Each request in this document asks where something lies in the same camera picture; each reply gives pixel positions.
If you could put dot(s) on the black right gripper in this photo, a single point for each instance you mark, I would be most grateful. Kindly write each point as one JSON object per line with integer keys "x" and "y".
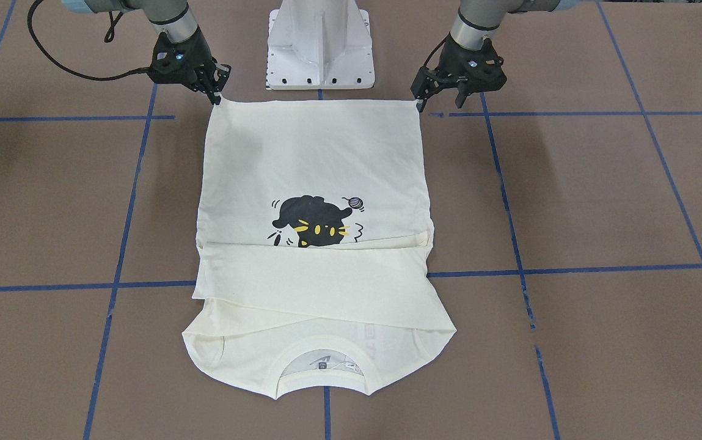
{"x": 199, "y": 54}

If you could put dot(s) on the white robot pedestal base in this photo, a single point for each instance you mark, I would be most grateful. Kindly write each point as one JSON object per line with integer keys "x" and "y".
{"x": 319, "y": 45}

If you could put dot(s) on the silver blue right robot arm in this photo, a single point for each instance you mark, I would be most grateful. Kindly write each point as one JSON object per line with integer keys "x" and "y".
{"x": 175, "y": 18}

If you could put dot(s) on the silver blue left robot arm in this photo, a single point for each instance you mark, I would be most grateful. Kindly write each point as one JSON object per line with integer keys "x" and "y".
{"x": 476, "y": 20}

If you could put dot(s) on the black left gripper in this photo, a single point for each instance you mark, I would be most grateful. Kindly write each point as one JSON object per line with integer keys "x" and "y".
{"x": 446, "y": 63}

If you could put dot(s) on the cream long-sleeve cat shirt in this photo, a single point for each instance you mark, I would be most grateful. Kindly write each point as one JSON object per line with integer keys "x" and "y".
{"x": 313, "y": 231}

